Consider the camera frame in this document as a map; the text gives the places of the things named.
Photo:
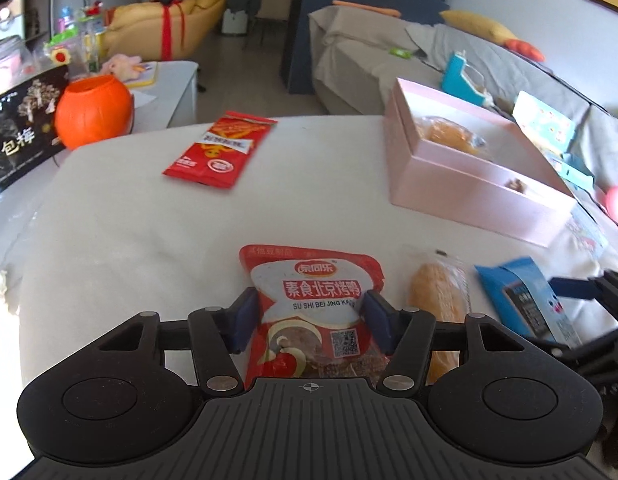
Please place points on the blue drinking bottle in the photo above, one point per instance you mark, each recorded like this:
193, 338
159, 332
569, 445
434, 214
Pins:
65, 22

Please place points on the red snack packet with window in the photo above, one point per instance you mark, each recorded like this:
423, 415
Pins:
314, 285

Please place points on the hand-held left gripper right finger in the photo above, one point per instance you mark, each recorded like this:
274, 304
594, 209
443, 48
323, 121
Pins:
376, 317

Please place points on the clear bottle with red decoration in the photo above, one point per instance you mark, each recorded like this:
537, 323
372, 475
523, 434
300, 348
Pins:
91, 35

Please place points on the colourful cartoon box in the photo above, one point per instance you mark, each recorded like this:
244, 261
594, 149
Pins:
544, 122

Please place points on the wooden chair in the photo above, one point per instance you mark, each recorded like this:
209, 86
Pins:
274, 5

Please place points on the long orange carrot pillow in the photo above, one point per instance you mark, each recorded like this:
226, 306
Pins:
364, 7

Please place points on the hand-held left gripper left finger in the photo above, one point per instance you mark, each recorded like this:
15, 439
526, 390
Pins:
244, 317

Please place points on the clear plastic jar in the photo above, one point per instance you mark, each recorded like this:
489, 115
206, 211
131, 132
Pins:
9, 65

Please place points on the grey covered sofa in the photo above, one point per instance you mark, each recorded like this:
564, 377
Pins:
359, 60

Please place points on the yellow sofa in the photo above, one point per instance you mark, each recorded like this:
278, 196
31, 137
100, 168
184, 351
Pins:
139, 20

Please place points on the orange pumpkin bucket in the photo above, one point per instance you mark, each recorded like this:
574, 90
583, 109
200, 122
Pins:
91, 112

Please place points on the blue white snack packet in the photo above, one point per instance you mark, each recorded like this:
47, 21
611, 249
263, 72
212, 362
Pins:
514, 290

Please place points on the white side table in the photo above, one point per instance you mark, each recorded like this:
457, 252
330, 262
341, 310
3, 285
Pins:
174, 90

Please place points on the cartoon printed sheet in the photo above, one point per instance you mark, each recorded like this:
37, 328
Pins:
589, 232

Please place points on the long red snack packet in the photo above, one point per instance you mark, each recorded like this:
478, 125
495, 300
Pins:
219, 150

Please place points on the yellow pillow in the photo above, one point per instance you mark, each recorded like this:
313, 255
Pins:
479, 25

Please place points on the small teal box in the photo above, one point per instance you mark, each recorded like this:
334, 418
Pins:
574, 170

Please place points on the yellow bordered notebook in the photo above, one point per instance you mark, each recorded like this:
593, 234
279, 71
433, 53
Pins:
144, 72

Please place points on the green yellow toy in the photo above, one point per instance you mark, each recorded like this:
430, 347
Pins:
61, 50

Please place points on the black printed snack bag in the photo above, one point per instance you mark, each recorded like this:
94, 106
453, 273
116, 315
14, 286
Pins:
19, 130

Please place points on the pink cardboard box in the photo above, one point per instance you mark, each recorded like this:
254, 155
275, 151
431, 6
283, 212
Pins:
464, 195

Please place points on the white box appliance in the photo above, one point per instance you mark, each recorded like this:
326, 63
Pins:
235, 22

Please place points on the pink plush toy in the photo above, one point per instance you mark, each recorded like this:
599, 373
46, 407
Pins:
119, 66

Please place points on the white crumpled tissue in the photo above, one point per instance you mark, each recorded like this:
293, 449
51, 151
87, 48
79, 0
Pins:
0, 285

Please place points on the bread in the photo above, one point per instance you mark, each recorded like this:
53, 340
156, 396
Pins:
436, 290
449, 135

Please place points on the small brown snack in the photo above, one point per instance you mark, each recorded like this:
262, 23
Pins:
516, 184

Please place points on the small green toy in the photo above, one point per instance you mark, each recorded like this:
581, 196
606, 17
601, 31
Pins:
400, 52

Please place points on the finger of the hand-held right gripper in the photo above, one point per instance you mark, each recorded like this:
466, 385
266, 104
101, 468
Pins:
571, 287
589, 347

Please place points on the teal toy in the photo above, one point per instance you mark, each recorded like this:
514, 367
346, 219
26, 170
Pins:
456, 80

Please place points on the red ribbon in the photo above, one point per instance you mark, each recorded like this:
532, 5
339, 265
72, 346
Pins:
166, 35

